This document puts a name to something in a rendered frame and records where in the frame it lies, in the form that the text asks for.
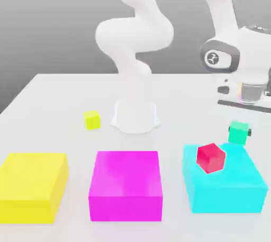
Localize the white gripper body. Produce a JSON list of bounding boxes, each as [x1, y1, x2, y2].
[[217, 98, 271, 121]]

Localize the small green cube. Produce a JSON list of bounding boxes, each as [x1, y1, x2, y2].
[[228, 120, 249, 146]]

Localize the small red cube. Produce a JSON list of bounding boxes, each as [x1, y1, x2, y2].
[[196, 142, 227, 174]]

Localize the small yellow cube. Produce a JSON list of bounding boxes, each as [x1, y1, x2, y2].
[[83, 110, 102, 131]]

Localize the large cyan box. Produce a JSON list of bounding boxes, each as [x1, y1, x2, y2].
[[182, 142, 269, 214]]

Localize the large magenta box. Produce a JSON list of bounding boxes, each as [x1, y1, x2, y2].
[[88, 150, 163, 222]]

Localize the large yellow box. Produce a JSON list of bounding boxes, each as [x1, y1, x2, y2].
[[0, 153, 69, 225]]

